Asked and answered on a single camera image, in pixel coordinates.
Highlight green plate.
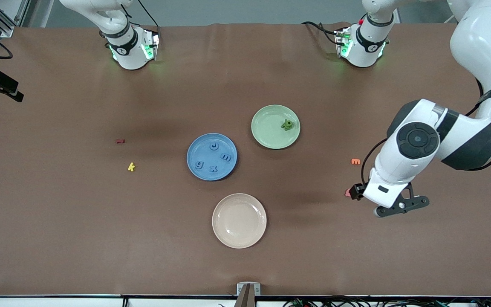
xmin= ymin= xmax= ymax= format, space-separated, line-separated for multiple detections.
xmin=251 ymin=104 xmax=301 ymax=150

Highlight beige pink plate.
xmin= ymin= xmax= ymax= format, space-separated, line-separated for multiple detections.
xmin=212 ymin=193 xmax=267 ymax=249

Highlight dark brown pole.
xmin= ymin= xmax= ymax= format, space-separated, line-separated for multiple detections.
xmin=234 ymin=284 xmax=257 ymax=307

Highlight blue plate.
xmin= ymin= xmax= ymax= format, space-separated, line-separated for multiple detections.
xmin=186 ymin=133 xmax=238 ymax=181

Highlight brown table mat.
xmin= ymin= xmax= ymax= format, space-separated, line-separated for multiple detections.
xmin=0 ymin=22 xmax=491 ymax=297

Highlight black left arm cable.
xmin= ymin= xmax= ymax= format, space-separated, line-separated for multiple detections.
xmin=359 ymin=77 xmax=491 ymax=189

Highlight tangled black cables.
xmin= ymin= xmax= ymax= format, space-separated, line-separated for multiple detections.
xmin=283 ymin=292 xmax=491 ymax=307

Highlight grey metal bracket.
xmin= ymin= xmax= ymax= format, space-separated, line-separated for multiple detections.
xmin=237 ymin=282 xmax=261 ymax=296

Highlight thin black base cable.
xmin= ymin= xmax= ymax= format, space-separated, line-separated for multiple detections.
xmin=136 ymin=0 xmax=161 ymax=29

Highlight white table edge rail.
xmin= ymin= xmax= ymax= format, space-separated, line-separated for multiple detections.
xmin=0 ymin=295 xmax=491 ymax=307

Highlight aluminium frame post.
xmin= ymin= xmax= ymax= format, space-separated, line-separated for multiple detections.
xmin=0 ymin=0 xmax=37 ymax=38

